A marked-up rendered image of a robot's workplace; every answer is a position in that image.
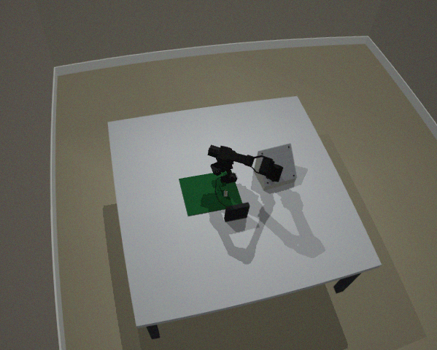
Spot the green circuit board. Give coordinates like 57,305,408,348
179,171,242,217

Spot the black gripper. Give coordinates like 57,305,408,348
222,162,237,184

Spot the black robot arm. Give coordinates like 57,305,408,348
208,145,283,182

